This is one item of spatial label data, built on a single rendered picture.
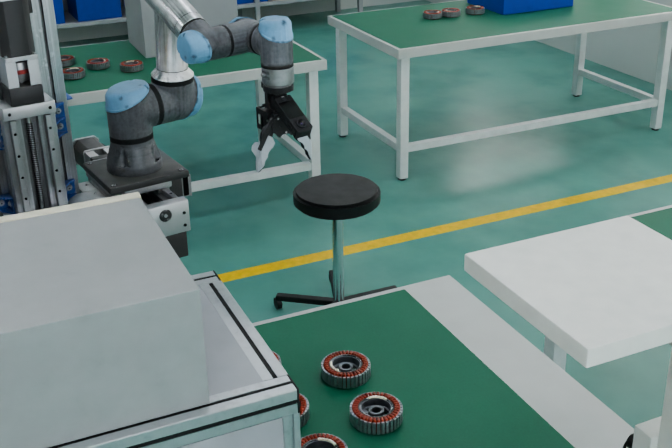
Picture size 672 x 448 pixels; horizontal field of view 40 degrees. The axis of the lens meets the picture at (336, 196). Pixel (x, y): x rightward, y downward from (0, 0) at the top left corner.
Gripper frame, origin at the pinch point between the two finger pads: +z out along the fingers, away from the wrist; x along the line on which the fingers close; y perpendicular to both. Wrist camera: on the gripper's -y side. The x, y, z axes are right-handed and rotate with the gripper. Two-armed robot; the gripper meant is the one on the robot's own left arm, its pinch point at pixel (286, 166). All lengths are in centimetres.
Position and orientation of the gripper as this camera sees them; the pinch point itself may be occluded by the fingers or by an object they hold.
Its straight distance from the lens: 223.0
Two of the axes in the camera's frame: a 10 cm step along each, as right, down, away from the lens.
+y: -5.4, -3.3, 7.8
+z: 0.2, 9.2, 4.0
